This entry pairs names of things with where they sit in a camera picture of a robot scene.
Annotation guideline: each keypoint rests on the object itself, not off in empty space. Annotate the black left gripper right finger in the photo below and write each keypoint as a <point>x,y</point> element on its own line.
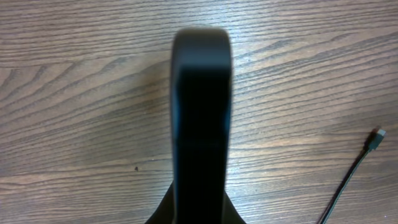
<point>230,214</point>

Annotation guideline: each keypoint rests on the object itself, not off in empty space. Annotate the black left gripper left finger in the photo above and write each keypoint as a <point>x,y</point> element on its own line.
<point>164,213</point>

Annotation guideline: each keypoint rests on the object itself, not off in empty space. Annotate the blue Samsung Galaxy smartphone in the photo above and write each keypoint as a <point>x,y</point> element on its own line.
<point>200,115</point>

